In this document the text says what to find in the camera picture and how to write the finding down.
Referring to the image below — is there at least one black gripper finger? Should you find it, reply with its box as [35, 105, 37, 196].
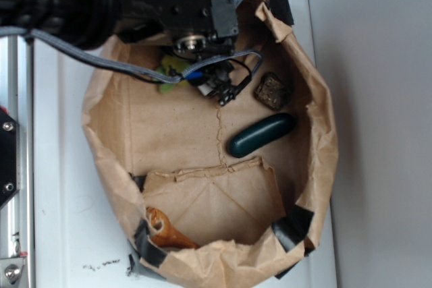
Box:
[197, 61, 252, 106]

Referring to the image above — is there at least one grey braided cable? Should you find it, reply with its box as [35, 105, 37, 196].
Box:
[0, 26, 264, 84]

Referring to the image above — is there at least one dark green oblong toy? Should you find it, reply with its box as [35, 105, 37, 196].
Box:
[227, 113, 297, 158]

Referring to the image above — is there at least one green plush animal toy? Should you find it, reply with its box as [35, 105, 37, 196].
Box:
[156, 55, 190, 94]

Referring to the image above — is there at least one silver metal corner bracket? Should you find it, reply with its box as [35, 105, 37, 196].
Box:
[0, 257, 26, 288]

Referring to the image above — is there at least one brown paper bag bin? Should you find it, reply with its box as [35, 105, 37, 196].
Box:
[82, 0, 338, 287]

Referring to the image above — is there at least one black metal bracket plate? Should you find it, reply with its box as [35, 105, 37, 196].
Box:
[0, 106, 19, 208]

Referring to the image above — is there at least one orange spiral seashell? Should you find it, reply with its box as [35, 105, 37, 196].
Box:
[146, 207, 200, 249]

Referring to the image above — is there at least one aluminium frame rail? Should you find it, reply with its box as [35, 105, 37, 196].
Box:
[1, 36, 36, 287]

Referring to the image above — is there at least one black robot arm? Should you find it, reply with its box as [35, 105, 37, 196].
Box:
[1, 0, 254, 105]

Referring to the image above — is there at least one dark brown rough block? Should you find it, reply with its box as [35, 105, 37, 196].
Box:
[254, 72, 292, 111]

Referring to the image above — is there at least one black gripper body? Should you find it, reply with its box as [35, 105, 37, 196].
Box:
[116, 0, 239, 57]

